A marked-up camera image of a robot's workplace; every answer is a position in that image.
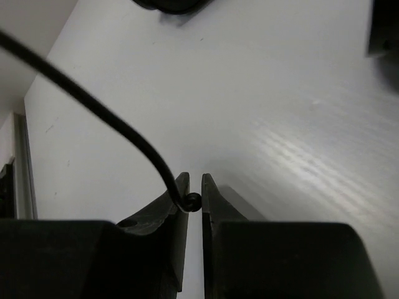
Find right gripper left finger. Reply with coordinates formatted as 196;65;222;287
0;171;191;299

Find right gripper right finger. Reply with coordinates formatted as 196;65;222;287
201;174;383;298

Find right black folded headphones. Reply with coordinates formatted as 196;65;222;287
133;0;211;15

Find aluminium side rail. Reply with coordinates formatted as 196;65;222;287
13;114;37;219

